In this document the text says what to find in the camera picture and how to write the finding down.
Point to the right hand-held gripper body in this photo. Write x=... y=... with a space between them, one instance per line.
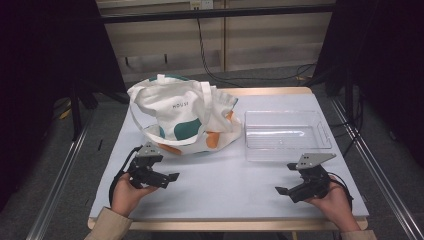
x=311 y=180

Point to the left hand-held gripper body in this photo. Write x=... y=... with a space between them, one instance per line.
x=143 y=166

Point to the white tote bag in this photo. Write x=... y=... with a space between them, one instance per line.
x=173 y=106

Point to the person's left hand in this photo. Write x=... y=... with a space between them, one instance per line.
x=128 y=196

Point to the person's right hand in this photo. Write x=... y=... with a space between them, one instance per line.
x=335 y=206

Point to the clear plastic bin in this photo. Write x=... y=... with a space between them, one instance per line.
x=283 y=133

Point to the black metal stand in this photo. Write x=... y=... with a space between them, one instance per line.
x=76 y=113

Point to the black curtain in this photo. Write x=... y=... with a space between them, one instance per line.
x=43 y=66
x=383 y=60

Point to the black horizontal bar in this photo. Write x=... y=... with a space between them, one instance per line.
x=216 y=14

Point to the metal floor rail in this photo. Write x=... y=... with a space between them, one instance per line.
x=380 y=180
x=56 y=186

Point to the white wall power outlet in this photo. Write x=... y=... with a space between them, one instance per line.
x=201 y=4

